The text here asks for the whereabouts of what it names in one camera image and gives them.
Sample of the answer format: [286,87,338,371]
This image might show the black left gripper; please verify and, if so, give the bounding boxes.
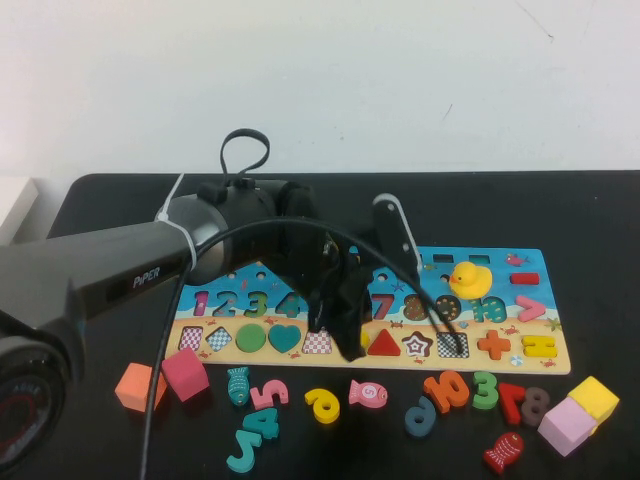
[272,222,374,362]

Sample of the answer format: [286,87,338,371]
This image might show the teal heart piece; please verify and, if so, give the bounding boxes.
[267,324,303,354]

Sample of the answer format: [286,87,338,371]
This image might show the red triangle piece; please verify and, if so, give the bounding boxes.
[368,328,402,357]

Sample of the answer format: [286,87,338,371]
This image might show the yellow number six piece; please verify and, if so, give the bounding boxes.
[304,388,341,424]

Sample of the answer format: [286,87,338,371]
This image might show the green circle piece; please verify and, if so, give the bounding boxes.
[235,323,268,354]

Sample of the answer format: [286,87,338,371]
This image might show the pink number five piece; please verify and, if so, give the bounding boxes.
[249,379,290,411]

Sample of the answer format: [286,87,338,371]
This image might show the orange number ten piece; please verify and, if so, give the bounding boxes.
[422,369,470,414]

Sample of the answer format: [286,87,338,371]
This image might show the teal number four piece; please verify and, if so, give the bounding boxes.
[245,407,279,440]

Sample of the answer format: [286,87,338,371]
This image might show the blue number nine piece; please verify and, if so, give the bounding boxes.
[403,395,436,438]

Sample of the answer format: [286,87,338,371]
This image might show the teal hook-shaped number piece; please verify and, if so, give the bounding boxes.
[225,429,263,473]

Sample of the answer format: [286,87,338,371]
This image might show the orange plus sign piece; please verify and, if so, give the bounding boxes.
[476,329,512,360]

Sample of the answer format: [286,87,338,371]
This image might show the blue number puzzle board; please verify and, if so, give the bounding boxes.
[167,245,571,375]

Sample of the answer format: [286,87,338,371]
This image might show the green number three piece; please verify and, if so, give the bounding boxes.
[471,370,500,410]

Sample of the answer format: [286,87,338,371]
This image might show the red number seven piece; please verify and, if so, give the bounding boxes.
[497,382,528,425]

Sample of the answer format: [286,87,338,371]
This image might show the pink greater-than sign piece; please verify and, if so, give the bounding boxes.
[515,295,546,322]

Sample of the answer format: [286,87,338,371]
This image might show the yellow equals sign piece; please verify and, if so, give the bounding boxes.
[521,335,557,358]

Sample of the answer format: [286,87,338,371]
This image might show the brown number eight piece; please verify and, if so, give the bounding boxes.
[519,388,551,427]

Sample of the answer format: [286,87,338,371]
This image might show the pink wooden fish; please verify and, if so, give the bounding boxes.
[348,378,389,407]

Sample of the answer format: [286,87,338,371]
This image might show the teal wooden fish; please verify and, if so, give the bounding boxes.
[226,366,251,406]

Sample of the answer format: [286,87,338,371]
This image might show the yellow rubber duck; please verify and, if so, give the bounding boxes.
[448,261,494,301]

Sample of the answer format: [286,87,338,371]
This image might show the dark pink wooden cube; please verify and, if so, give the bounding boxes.
[160,347,210,403]

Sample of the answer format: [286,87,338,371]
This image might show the white zip tie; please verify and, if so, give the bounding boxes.
[154,173,199,266]

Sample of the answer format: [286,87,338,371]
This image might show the red wooden fish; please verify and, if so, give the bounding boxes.
[482,431,525,475]

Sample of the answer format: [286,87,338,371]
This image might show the orange wooden cube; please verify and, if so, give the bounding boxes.
[114,362,169,413]

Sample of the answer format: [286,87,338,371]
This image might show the light pink wooden cube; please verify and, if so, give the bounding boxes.
[537,398,598,457]

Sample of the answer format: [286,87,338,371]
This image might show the yellow wooden cube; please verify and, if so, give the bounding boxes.
[567,375,621,435]

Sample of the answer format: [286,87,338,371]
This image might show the white furniture edge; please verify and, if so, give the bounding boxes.
[0,175,40,246]

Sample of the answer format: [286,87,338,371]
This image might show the black looped wrist cable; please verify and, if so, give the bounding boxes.
[197,128,271,204]

